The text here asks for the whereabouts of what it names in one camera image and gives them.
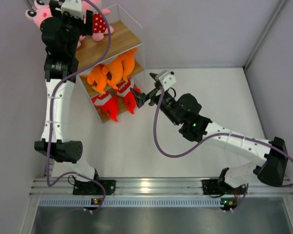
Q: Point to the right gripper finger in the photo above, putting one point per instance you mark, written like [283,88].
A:
[139,97]
[154,75]

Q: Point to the red shark plush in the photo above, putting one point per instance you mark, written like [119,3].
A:
[124,91]
[108,104]

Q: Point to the aluminium rail frame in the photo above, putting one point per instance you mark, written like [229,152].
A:
[142,193]

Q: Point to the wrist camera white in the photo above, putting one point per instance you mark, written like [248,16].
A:
[74,8]
[166,79]

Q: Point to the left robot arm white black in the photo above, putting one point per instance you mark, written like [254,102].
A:
[61,32]

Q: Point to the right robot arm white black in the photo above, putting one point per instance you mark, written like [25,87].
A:
[267,161]

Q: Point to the pink frog plush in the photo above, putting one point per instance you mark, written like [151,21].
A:
[100,28]
[39,13]

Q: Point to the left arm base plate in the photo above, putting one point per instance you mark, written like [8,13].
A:
[91,188]

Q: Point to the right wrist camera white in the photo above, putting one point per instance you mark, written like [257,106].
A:
[166,79]

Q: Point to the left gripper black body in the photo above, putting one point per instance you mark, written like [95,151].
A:
[75,24]

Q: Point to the orange shark plush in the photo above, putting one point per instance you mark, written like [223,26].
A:
[129,63]
[97,78]
[115,68]

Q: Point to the pink frog plush front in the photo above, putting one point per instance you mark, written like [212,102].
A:
[39,13]

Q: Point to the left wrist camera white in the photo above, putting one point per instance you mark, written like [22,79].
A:
[74,8]

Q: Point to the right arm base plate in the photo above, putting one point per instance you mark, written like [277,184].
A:
[230,197]

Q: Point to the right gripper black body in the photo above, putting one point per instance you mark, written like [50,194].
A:
[168,104]

